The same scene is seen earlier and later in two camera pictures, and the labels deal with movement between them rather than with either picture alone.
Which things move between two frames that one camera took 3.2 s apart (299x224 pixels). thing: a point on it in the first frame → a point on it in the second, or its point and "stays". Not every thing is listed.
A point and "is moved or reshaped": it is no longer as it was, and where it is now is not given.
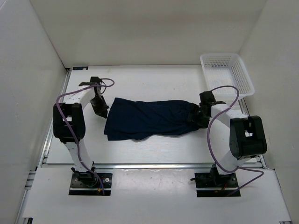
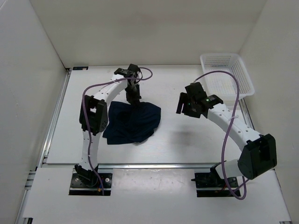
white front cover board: x=156 y=194 stays
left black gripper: x=100 y=111 → x=135 y=99
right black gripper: x=202 y=123 → x=183 y=100
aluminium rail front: x=168 y=166 stays
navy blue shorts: x=127 y=119 is moved or reshaped
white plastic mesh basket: x=222 y=69 stays
